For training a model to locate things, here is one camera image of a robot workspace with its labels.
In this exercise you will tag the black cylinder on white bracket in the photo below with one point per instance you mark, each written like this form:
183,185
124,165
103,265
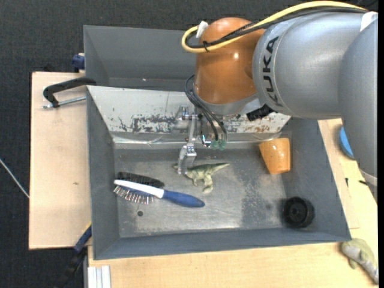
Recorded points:
258,112

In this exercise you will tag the grey metal bin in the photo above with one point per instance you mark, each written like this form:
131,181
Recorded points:
228,211

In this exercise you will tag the green toy dinosaur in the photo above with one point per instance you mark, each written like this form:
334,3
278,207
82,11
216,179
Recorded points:
202,174

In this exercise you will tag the black round wheel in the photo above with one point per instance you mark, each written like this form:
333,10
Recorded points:
298,212

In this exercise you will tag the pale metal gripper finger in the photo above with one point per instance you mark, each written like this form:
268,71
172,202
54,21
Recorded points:
181,160
190,154

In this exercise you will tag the pale flat board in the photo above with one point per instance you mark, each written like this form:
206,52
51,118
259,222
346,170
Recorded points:
60,160

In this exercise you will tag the pale green toy animal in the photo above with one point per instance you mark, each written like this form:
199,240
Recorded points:
361,255

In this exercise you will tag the blue round object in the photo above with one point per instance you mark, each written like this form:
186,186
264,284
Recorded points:
345,144

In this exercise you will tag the orange cup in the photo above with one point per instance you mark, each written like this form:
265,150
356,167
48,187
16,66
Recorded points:
276,156

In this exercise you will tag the blue and white brush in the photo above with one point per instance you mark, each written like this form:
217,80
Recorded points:
168,194

